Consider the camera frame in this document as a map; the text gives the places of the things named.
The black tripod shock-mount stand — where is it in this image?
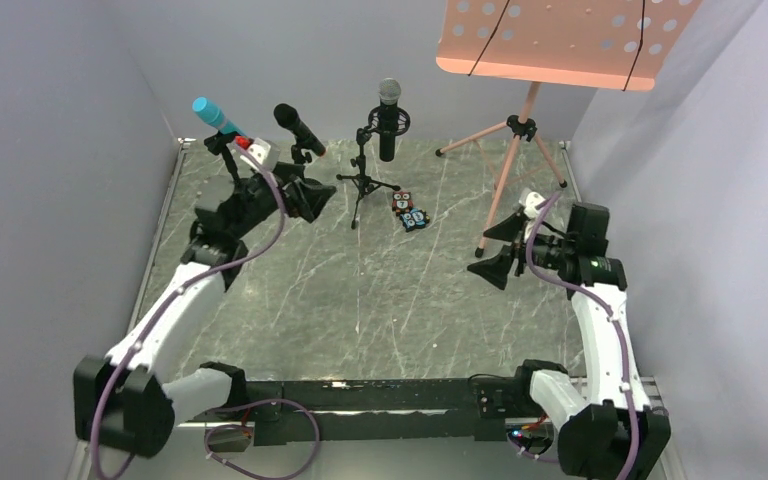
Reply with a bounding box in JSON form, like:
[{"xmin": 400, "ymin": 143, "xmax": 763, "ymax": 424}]
[{"xmin": 336, "ymin": 106, "xmax": 411, "ymax": 230}]

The blue microphone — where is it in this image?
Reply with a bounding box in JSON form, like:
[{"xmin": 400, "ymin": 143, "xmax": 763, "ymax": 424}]
[{"xmin": 192, "ymin": 96, "xmax": 250, "ymax": 143}]

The pink music stand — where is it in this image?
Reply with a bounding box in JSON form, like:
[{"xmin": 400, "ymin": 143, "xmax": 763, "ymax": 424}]
[{"xmin": 434, "ymin": 0, "xmax": 703, "ymax": 260}]

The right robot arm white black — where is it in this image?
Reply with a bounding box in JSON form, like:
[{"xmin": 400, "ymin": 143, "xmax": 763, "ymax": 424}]
[{"xmin": 467, "ymin": 192, "xmax": 671, "ymax": 479}]

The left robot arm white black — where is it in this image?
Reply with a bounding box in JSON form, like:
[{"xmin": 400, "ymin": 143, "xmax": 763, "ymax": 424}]
[{"xmin": 73, "ymin": 162, "xmax": 336, "ymax": 458}]

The glitter black microphone silver head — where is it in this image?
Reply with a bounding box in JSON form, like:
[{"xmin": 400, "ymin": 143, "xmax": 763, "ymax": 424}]
[{"xmin": 378, "ymin": 78, "xmax": 401, "ymax": 162}]

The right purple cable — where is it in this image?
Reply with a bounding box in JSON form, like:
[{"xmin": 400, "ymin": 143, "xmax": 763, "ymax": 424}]
[{"xmin": 505, "ymin": 192, "xmax": 644, "ymax": 480}]

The lower small colourful toy block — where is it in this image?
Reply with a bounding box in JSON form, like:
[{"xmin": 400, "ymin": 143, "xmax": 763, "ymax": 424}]
[{"xmin": 400, "ymin": 208, "xmax": 430, "ymax": 232}]

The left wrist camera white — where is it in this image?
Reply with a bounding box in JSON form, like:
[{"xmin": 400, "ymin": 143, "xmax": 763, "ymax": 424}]
[{"xmin": 232, "ymin": 136, "xmax": 281, "ymax": 171}]

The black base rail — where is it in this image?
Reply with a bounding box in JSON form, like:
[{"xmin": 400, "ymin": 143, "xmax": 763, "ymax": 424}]
[{"xmin": 181, "ymin": 376, "xmax": 558, "ymax": 446}]

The black round-base mic stand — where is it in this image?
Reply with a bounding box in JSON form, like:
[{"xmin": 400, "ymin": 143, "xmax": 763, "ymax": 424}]
[
  {"xmin": 203, "ymin": 131, "xmax": 242, "ymax": 189},
  {"xmin": 290, "ymin": 143, "xmax": 313, "ymax": 166}
]

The black microphone orange end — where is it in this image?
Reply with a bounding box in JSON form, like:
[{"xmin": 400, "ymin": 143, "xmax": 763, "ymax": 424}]
[{"xmin": 273, "ymin": 103, "xmax": 326, "ymax": 157}]

